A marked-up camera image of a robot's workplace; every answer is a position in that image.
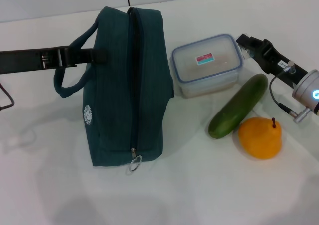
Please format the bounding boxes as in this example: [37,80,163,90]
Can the teal insulated lunch bag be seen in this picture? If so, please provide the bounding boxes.
[53,6,175,167]

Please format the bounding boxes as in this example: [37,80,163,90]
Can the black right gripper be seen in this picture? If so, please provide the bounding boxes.
[235,33,309,89]

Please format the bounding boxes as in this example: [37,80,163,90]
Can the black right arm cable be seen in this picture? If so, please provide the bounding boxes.
[268,70,312,123]

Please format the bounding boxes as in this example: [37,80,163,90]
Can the green cucumber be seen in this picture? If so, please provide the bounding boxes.
[208,73,269,140]

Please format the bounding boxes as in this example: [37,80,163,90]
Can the clear blue-rimmed plastic container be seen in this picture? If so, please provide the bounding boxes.
[170,33,244,99]

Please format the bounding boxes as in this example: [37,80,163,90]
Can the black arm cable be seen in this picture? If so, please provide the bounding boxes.
[268,70,312,123]
[0,82,15,112]

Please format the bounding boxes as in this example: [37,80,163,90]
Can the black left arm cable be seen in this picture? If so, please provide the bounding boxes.
[0,82,15,112]

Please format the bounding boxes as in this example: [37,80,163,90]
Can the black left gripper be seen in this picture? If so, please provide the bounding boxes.
[0,46,109,76]

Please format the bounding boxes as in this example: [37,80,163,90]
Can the silver zipper pull ring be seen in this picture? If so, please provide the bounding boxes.
[125,148,143,176]

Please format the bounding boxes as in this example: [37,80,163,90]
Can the orange pear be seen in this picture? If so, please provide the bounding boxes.
[238,117,283,160]

